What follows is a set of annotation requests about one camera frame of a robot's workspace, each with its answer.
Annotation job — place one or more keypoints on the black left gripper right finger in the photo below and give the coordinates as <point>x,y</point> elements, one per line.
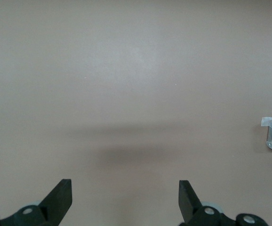
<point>190,207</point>

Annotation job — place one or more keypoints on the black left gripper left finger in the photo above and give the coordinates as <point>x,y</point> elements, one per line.
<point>56,207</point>

